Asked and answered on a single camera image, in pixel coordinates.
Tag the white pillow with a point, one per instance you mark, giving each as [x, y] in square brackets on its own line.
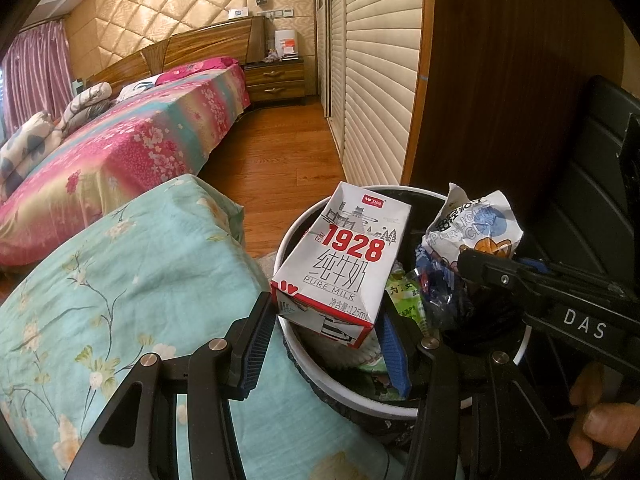
[135, 88]

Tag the blue plastic wrapper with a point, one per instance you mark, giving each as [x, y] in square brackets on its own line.
[442, 292]

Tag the person's right hand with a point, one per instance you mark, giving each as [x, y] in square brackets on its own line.
[605, 422]

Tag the folded grey white quilt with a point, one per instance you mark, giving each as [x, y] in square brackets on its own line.
[85, 102]

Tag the small white device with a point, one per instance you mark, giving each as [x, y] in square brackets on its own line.
[237, 12]

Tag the pink satin curtain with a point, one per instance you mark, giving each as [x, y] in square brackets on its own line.
[35, 75]

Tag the pink pillow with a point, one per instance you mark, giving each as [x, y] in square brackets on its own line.
[195, 68]

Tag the white trash bin black liner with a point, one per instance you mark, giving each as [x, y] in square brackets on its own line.
[325, 385]

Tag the wall switch panel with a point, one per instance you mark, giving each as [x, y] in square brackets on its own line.
[277, 11]

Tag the white red milk carton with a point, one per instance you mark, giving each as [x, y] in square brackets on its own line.
[340, 270]

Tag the green drink pouch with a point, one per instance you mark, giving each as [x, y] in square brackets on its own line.
[406, 297]

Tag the black ribbed panel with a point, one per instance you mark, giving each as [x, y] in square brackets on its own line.
[590, 185]

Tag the light blue floral cloth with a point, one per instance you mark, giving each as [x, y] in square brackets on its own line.
[125, 310]

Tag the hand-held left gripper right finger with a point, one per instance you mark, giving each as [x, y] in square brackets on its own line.
[395, 357]

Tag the wooden nightstand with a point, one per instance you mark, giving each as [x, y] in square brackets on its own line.
[275, 82]

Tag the green carton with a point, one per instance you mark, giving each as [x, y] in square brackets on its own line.
[377, 385]

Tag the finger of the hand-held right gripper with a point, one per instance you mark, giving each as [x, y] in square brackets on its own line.
[485, 266]
[537, 263]

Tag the white box orange label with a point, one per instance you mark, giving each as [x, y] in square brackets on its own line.
[286, 42]

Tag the wooden headboard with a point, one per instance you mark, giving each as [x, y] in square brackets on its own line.
[210, 42]

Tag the dark wooden cabinet panel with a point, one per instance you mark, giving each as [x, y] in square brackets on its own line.
[500, 85]

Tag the white blue wrapper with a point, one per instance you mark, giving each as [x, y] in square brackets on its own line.
[480, 225]

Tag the cream louvred wardrobe door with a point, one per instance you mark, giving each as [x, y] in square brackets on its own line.
[375, 60]

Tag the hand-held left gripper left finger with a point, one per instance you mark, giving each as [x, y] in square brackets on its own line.
[255, 347]

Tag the bed with pink floral sheet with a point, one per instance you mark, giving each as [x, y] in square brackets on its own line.
[125, 160]

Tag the small white appliance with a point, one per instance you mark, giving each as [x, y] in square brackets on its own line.
[76, 86]

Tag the folded quilt blue hearts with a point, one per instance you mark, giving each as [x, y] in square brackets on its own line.
[25, 145]

